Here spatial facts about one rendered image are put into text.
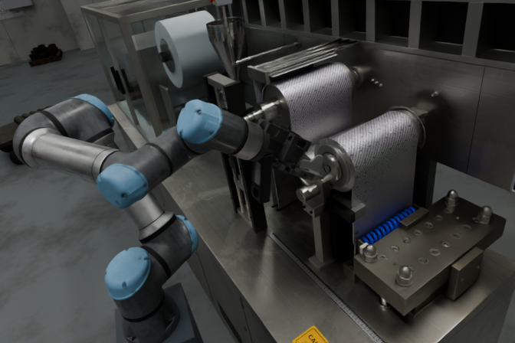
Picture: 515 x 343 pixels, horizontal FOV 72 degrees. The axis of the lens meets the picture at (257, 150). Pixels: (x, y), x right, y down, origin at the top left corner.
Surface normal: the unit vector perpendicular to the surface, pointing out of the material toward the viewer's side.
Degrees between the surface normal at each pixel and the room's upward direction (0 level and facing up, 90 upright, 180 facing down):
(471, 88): 90
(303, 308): 0
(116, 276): 7
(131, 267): 7
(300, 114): 92
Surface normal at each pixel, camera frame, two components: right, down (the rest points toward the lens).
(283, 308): -0.15, -0.86
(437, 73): -0.84, 0.37
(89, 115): 0.70, -0.27
